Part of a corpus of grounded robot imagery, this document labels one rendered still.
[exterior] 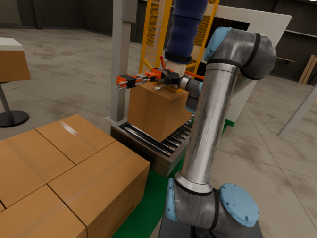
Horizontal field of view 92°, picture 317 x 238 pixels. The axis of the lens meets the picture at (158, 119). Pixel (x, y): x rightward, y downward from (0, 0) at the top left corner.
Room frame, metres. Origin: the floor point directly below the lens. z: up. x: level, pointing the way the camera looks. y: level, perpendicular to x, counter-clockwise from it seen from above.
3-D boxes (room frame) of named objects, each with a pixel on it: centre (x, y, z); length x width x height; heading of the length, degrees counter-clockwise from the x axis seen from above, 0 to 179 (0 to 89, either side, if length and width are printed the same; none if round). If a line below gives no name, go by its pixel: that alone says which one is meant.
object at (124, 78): (0.85, 0.23, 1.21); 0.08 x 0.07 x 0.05; 153
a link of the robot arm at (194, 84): (1.02, -0.21, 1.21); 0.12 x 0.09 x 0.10; 64
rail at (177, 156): (1.96, -0.69, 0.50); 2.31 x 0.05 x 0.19; 153
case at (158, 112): (1.37, -0.03, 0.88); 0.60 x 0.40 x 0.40; 151
